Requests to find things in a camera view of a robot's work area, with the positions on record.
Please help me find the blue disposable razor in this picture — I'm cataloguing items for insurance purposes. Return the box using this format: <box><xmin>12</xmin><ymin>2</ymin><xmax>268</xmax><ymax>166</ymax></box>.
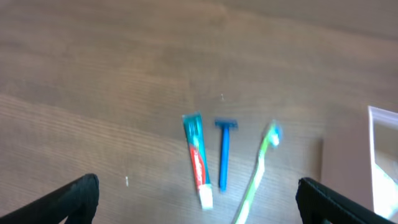
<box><xmin>215</xmin><ymin>118</ymin><xmax>238</xmax><ymax>192</ymax></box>

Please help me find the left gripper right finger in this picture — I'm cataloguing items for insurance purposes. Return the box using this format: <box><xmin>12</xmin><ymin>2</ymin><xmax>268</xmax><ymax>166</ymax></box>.
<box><xmin>295</xmin><ymin>177</ymin><xmax>393</xmax><ymax>224</ymax></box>

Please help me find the Colgate toothpaste tube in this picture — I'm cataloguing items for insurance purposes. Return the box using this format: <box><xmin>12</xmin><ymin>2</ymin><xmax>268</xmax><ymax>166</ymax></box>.
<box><xmin>182</xmin><ymin>112</ymin><xmax>213</xmax><ymax>210</ymax></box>

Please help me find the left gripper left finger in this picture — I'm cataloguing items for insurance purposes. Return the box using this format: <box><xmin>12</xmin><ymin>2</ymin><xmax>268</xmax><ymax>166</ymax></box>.
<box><xmin>1</xmin><ymin>174</ymin><xmax>100</xmax><ymax>223</ymax></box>

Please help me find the white cardboard box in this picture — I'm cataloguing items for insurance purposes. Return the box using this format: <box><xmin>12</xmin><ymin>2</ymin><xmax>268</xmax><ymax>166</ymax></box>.
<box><xmin>320</xmin><ymin>106</ymin><xmax>397</xmax><ymax>222</ymax></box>

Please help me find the green white toothbrush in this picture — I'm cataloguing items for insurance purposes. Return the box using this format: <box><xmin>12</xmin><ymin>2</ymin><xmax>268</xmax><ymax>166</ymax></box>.
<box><xmin>233</xmin><ymin>120</ymin><xmax>282</xmax><ymax>224</ymax></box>

